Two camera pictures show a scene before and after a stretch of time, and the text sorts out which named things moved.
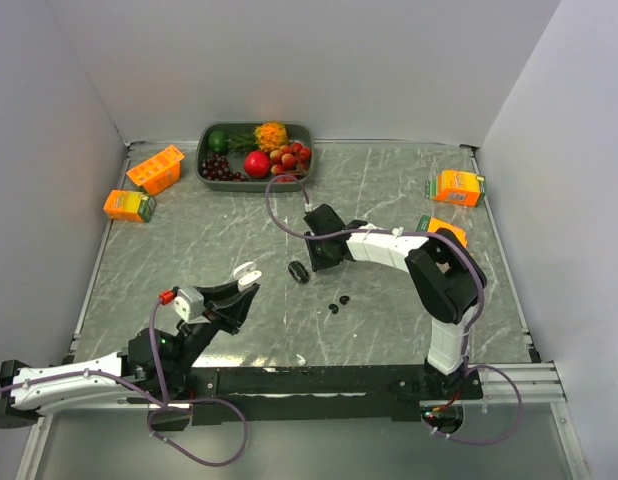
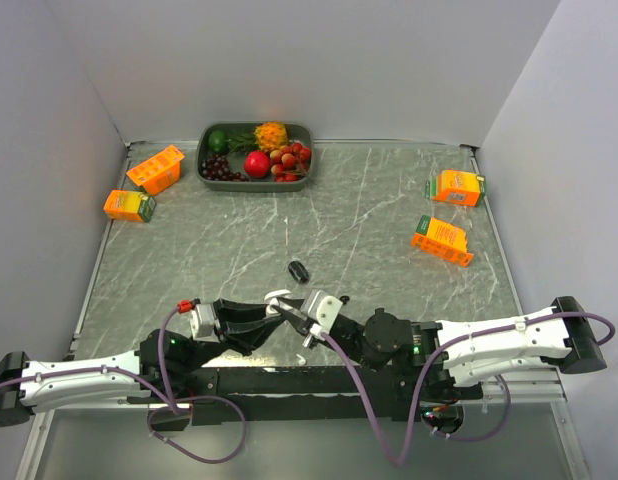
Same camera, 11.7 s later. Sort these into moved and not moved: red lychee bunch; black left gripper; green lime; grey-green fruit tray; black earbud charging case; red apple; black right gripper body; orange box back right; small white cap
Moved: small white cap; black right gripper body; black left gripper
Not moved: grey-green fruit tray; green lime; red lychee bunch; black earbud charging case; orange box back right; red apple
